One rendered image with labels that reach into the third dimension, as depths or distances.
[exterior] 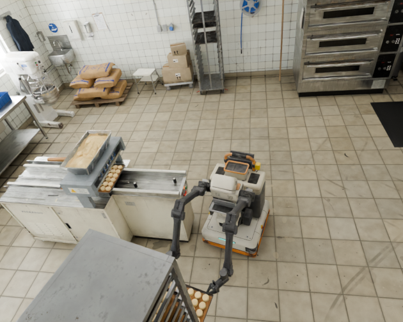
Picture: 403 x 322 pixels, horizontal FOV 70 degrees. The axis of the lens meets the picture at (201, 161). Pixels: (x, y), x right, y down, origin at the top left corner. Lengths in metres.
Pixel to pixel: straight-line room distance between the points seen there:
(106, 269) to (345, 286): 2.50
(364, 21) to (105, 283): 4.95
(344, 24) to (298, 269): 3.64
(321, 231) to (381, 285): 0.74
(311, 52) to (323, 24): 0.43
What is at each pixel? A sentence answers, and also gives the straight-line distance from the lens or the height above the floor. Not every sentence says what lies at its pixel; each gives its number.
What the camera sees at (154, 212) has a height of 0.59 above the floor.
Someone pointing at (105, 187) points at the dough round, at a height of 0.90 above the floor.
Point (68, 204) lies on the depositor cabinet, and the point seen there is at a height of 0.84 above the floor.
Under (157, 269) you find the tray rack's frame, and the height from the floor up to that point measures 1.82.
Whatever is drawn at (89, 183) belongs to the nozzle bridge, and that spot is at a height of 1.18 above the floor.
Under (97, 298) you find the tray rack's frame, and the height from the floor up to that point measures 1.82.
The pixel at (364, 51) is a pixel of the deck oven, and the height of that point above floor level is 0.84.
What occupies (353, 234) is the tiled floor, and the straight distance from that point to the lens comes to 3.68.
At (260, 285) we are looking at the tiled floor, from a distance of 3.21.
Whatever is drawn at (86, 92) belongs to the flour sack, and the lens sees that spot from 6.43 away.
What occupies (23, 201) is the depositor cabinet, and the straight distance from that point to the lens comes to 3.59.
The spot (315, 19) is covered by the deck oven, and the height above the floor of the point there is 1.38.
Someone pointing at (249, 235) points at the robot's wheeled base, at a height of 0.28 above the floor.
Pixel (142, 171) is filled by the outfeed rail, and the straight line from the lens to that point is 3.12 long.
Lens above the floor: 2.93
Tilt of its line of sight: 42 degrees down
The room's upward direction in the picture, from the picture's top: 10 degrees counter-clockwise
